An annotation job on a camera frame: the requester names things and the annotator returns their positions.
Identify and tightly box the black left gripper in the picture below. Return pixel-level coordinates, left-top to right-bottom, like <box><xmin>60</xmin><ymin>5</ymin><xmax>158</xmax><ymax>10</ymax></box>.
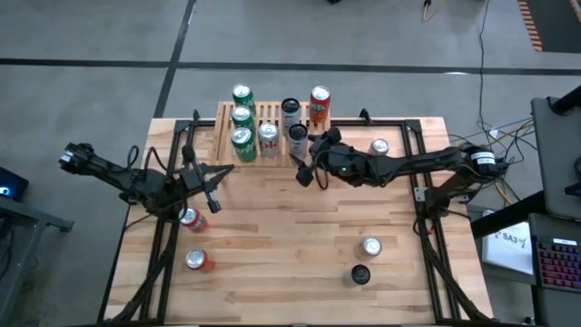
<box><xmin>179</xmin><ymin>144</ymin><xmax>236</xmax><ymax>213</ymax></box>

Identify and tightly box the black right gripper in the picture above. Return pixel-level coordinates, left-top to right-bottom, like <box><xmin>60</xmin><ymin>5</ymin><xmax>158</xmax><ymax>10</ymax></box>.
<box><xmin>289</xmin><ymin>126</ymin><xmax>342</xmax><ymax>188</ymax></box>

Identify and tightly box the red Fanta strawberry can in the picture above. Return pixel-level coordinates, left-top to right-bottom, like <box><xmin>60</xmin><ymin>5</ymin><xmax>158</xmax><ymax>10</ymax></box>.
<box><xmin>178</xmin><ymin>207</ymin><xmax>211</xmax><ymax>234</ymax></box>
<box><xmin>185</xmin><ymin>248</ymin><xmax>216</xmax><ymax>273</ymax></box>
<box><xmin>309</xmin><ymin>85</ymin><xmax>331</xmax><ymax>124</ymax></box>

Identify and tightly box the wooden slatted shelf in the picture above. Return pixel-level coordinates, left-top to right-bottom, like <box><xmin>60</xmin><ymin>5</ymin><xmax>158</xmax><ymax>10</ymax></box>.
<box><xmin>210</xmin><ymin>100</ymin><xmax>332</xmax><ymax>179</ymax></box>

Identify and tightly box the grey side table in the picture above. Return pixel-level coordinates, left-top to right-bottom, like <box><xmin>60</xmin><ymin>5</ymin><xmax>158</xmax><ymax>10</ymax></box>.
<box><xmin>0</xmin><ymin>194</ymin><xmax>75</xmax><ymax>327</ymax></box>

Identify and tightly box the black computer with blue light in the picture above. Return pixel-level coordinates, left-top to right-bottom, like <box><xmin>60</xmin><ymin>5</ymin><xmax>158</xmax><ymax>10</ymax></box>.
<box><xmin>0</xmin><ymin>165</ymin><xmax>30</xmax><ymax>203</ymax></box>

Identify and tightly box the black side desk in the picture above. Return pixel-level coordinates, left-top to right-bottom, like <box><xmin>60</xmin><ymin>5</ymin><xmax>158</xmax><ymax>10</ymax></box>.
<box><xmin>469</xmin><ymin>190</ymin><xmax>581</xmax><ymax>327</ymax></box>

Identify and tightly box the white SA3 paper sign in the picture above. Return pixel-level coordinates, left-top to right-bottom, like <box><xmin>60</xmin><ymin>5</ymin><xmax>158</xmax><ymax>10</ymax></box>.
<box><xmin>480</xmin><ymin>221</ymin><xmax>536</xmax><ymax>276</ymax></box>

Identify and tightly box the black pole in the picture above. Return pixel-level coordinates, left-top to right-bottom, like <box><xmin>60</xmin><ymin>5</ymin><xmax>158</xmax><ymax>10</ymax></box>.
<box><xmin>547</xmin><ymin>84</ymin><xmax>581</xmax><ymax>115</ymax></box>

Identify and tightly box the backlit black keyboard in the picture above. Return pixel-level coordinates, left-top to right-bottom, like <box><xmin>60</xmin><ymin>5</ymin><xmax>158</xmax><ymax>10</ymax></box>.
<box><xmin>534</xmin><ymin>236</ymin><xmax>581</xmax><ymax>294</ymax></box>

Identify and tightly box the orange striped black mat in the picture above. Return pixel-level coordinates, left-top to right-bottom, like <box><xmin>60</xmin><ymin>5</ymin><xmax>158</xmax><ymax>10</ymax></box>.
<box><xmin>517</xmin><ymin>0</ymin><xmax>581</xmax><ymax>54</ymax></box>

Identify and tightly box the black right camera cable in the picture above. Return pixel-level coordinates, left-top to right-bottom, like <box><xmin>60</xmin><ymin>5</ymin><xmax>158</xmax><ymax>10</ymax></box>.
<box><xmin>312</xmin><ymin>149</ymin><xmax>331</xmax><ymax>191</ymax></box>

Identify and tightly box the black camera cable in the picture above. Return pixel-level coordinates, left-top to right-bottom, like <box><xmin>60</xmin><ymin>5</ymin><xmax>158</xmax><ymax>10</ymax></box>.
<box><xmin>125</xmin><ymin>144</ymin><xmax>170</xmax><ymax>183</ymax></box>
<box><xmin>312</xmin><ymin>149</ymin><xmax>331</xmax><ymax>191</ymax></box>

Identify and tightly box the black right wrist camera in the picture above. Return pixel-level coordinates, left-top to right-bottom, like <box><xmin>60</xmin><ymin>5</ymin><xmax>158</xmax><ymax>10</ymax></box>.
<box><xmin>334</xmin><ymin>153</ymin><xmax>365</xmax><ymax>185</ymax></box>

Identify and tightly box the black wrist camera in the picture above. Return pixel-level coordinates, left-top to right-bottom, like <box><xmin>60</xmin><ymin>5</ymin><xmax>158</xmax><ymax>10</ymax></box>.
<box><xmin>147</xmin><ymin>172</ymin><xmax>182</xmax><ymax>203</ymax></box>
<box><xmin>334</xmin><ymin>153</ymin><xmax>365</xmax><ymax>185</ymax></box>

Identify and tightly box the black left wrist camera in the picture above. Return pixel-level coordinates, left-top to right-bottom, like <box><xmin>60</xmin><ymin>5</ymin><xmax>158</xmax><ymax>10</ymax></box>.
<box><xmin>147</xmin><ymin>172</ymin><xmax>182</xmax><ymax>203</ymax></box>

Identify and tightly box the black aluminium table frame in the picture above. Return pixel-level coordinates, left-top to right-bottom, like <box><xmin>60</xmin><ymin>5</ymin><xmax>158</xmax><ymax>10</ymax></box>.
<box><xmin>97</xmin><ymin>108</ymin><xmax>489</xmax><ymax>326</ymax></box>

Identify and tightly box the black left camera cable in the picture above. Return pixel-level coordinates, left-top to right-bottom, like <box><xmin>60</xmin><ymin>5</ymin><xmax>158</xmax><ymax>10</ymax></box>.
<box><xmin>125</xmin><ymin>144</ymin><xmax>170</xmax><ymax>183</ymax></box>

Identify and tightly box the black braided cable loom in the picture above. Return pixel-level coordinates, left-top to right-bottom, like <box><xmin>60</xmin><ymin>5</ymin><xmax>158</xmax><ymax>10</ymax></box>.
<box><xmin>106</xmin><ymin>213</ymin><xmax>181</xmax><ymax>326</ymax></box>
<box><xmin>415</xmin><ymin>220</ymin><xmax>482</xmax><ymax>324</ymax></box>

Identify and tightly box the yellow cable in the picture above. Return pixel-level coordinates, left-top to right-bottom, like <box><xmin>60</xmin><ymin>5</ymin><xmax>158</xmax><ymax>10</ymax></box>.
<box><xmin>421</xmin><ymin>0</ymin><xmax>438</xmax><ymax>23</ymax></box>
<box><xmin>494</xmin><ymin>181</ymin><xmax>517</xmax><ymax>205</ymax></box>

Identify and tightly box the black floor cable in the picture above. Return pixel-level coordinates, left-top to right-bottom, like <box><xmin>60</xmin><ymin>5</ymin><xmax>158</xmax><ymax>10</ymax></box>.
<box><xmin>477</xmin><ymin>0</ymin><xmax>491</xmax><ymax>133</ymax></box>

